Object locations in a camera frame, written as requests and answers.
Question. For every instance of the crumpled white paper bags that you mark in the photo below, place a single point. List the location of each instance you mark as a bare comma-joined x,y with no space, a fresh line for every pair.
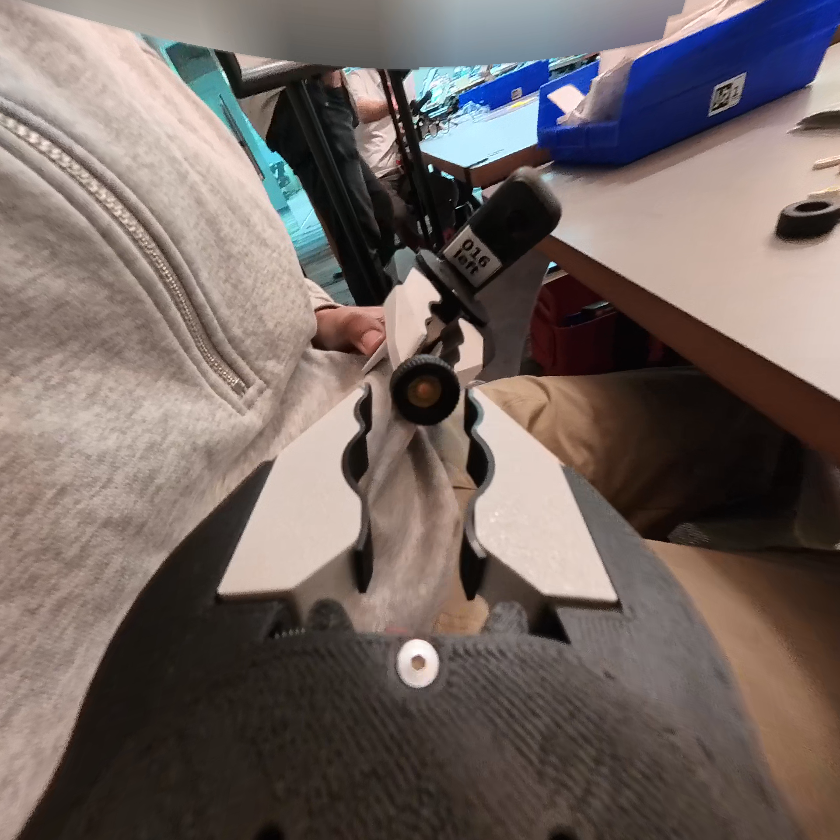
577,102

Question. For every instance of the open instruction booklet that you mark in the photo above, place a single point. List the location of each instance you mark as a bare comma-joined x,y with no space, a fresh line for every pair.
814,123

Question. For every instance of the red storage crate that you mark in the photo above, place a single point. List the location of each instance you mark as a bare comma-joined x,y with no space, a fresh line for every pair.
564,328

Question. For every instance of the person's tan trousers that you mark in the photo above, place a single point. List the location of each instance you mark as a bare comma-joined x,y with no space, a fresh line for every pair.
656,446

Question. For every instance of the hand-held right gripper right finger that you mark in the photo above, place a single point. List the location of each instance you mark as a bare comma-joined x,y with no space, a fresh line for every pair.
544,525

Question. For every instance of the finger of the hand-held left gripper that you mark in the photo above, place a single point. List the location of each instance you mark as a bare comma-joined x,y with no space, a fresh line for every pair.
471,354
407,315

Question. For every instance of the person's left forearm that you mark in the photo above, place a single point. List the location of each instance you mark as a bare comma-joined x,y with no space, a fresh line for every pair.
407,512

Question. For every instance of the pile of loose lego pieces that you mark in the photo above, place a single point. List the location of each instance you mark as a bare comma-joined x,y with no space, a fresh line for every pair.
827,163

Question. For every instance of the blue plastic bin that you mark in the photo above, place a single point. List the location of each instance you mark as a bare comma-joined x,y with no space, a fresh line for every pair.
689,79
505,79

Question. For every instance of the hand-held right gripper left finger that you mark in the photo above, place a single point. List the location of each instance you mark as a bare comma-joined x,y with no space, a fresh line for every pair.
295,525

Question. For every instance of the person's left hand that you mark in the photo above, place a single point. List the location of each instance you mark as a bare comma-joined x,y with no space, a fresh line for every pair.
348,328

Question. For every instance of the yellow lego wheel hub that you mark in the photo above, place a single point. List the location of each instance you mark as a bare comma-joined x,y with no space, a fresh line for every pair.
423,392

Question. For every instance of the black lego tyre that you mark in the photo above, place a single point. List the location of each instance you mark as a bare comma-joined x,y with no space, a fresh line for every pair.
807,223
453,394

